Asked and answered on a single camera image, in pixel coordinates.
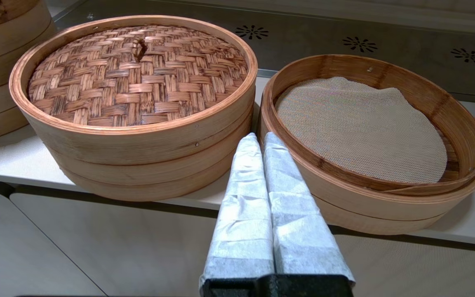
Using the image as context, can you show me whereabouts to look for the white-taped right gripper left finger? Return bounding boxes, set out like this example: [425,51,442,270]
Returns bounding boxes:
[200,133,275,285]

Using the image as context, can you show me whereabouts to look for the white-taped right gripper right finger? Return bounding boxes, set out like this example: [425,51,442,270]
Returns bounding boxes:
[263,133,355,283]

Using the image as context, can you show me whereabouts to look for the dark woven bamboo steamer lid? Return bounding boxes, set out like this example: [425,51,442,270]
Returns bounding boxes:
[9,15,259,165]

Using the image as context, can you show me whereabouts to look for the beige mesh steamer liner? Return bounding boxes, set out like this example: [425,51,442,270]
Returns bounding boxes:
[275,76,448,184]

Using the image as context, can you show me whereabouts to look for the white cabinet door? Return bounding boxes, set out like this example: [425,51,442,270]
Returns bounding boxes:
[0,186,106,297]
[10,192,475,297]

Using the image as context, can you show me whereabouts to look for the steel panel with flower vents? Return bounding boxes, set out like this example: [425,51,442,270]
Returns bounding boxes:
[52,0,475,104]

